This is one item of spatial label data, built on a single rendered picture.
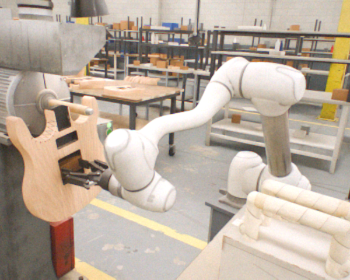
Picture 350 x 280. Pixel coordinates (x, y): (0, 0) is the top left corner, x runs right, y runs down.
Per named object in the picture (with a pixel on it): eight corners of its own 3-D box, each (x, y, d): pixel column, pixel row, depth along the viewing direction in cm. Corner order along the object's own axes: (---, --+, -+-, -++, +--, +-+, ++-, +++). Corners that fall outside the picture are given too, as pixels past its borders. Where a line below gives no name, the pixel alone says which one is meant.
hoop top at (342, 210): (258, 192, 74) (260, 179, 73) (264, 188, 77) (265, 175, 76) (358, 224, 64) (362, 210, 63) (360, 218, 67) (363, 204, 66)
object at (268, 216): (254, 223, 77) (259, 186, 74) (259, 217, 79) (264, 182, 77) (268, 228, 75) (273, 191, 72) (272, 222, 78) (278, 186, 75)
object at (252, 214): (239, 238, 71) (244, 199, 68) (245, 232, 73) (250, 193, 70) (254, 244, 69) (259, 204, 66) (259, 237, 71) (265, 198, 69)
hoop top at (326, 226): (243, 205, 68) (245, 192, 67) (249, 200, 71) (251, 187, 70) (350, 244, 57) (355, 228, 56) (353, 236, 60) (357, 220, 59)
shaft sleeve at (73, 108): (51, 109, 121) (47, 101, 119) (57, 105, 123) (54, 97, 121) (86, 117, 112) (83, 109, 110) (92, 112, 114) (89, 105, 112)
